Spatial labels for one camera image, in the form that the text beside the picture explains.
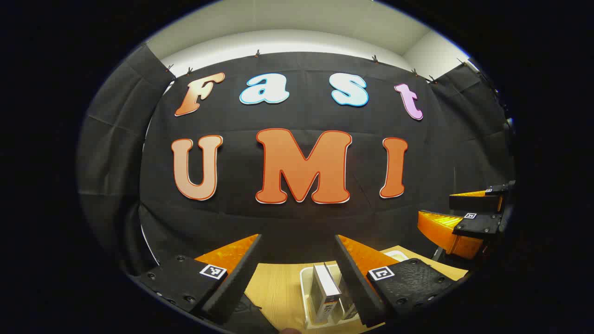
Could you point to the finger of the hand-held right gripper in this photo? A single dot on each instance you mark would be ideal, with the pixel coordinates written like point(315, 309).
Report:
point(473, 202)
point(478, 225)

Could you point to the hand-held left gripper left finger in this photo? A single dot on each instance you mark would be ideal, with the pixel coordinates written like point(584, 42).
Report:
point(232, 287)

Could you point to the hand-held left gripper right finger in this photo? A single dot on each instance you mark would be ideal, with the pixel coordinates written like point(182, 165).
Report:
point(359, 287)

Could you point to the white portrait cover book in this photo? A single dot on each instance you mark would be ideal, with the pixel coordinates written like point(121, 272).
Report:
point(326, 285)

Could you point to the white plastic bookshelf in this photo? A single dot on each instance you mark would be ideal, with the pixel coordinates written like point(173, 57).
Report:
point(305, 297)

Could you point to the black backdrop cloth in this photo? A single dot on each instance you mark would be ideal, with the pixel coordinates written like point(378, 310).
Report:
point(297, 116)

